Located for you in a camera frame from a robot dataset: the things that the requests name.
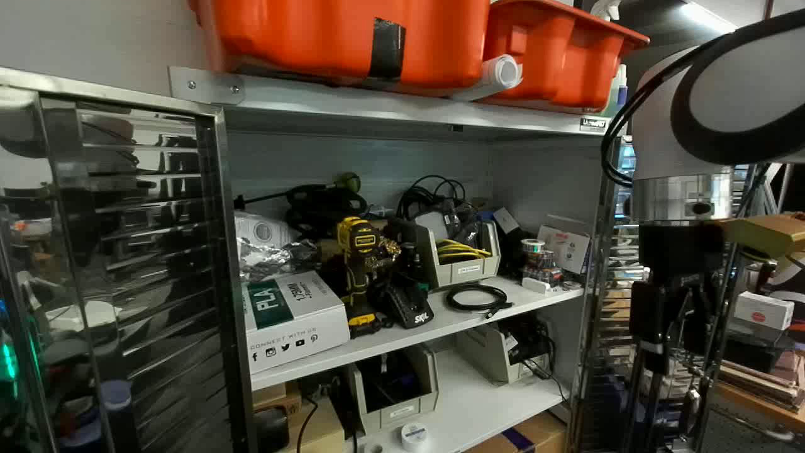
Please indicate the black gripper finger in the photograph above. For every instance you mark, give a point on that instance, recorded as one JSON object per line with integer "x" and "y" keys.
{"x": 697, "y": 317}
{"x": 650, "y": 324}

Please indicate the grey bin with black items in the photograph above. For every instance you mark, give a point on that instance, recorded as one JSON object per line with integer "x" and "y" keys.
{"x": 393, "y": 391}

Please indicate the white box with red label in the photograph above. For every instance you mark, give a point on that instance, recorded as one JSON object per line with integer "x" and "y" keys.
{"x": 762, "y": 312}

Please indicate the steel tray rack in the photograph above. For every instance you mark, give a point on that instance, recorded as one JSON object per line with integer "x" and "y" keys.
{"x": 127, "y": 254}

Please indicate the white box with green label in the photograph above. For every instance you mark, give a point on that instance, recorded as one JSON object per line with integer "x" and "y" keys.
{"x": 292, "y": 319}

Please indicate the metal shelf unit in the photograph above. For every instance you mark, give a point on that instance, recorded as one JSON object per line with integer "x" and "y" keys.
{"x": 334, "y": 101}

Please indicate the white rolled tube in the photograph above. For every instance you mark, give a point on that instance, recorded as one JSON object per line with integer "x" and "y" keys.
{"x": 498, "y": 77}

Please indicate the clear plastic bag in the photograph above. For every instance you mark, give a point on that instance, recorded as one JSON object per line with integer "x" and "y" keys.
{"x": 263, "y": 242}

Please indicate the brown cardboard box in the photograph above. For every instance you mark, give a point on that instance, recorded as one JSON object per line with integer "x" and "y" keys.
{"x": 524, "y": 436}

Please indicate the small orange plastic bin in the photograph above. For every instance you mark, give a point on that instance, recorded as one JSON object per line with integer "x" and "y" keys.
{"x": 557, "y": 51}

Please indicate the white spray bottle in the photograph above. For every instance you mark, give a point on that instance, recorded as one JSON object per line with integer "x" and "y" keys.
{"x": 604, "y": 10}

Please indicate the large orange plastic bin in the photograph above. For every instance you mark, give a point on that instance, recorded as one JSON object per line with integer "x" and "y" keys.
{"x": 318, "y": 40}

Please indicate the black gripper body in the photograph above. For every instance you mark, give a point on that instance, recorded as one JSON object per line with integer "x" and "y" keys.
{"x": 680, "y": 254}

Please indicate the black battery charger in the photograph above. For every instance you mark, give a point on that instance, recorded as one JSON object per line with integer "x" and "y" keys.
{"x": 409, "y": 304}

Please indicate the black power tool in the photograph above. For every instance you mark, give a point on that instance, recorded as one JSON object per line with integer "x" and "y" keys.
{"x": 323, "y": 203}

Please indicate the white tape roll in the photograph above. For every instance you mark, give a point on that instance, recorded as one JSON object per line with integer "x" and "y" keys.
{"x": 414, "y": 435}

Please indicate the white cardboard card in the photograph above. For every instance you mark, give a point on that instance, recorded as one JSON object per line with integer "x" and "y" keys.
{"x": 567, "y": 249}

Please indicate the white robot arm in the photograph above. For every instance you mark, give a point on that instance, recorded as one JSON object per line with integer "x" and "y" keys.
{"x": 738, "y": 91}

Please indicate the yellowish wrist camera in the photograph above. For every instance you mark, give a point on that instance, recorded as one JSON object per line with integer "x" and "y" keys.
{"x": 768, "y": 233}

